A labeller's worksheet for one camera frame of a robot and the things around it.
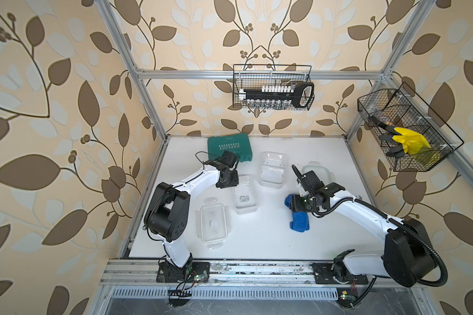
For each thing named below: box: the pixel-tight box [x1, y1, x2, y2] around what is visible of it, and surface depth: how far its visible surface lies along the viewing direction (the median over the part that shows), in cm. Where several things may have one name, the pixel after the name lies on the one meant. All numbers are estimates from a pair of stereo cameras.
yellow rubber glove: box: [392, 126, 431, 155], surface depth 68 cm
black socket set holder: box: [239, 82, 315, 108], surface depth 86 cm
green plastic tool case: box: [207, 132, 253, 163], surface depth 114 cm
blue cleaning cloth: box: [284, 193, 311, 233], surface depth 85 cm
